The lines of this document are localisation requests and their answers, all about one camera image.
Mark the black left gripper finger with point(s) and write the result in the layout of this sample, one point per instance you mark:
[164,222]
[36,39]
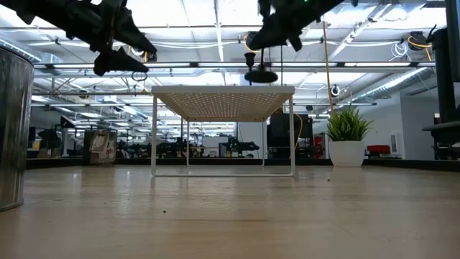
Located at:
[134,36]
[118,63]

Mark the black candle stick holder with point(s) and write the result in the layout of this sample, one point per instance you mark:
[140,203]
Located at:
[260,76]
[249,59]

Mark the silver tin candle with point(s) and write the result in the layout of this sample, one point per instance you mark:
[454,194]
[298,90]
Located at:
[14,126]

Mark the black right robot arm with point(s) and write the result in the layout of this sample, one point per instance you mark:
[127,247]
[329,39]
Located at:
[443,72]

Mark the black unused robot arm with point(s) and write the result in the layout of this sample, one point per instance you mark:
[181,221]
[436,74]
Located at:
[240,145]

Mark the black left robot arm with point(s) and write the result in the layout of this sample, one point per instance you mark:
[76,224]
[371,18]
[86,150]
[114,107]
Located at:
[43,11]

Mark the small black ceiling reel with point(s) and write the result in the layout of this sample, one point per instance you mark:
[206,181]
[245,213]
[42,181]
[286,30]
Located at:
[335,90]

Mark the white perforated metal shelf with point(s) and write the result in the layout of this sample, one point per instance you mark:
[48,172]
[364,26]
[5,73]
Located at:
[223,90]

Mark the black monitor on stand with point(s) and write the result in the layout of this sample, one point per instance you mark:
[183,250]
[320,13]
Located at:
[287,126]

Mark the brown cardboard box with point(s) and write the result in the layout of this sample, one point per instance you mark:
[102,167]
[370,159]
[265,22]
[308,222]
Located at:
[100,147]

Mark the green plant white pot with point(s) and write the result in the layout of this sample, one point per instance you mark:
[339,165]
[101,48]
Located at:
[346,153]

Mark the red bench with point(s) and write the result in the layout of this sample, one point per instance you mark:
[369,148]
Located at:
[378,149]

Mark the dark computer desk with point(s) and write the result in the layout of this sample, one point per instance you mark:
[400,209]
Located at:
[442,126]

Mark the black aluminium table frame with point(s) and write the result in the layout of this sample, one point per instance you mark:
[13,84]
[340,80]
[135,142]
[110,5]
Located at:
[215,162]

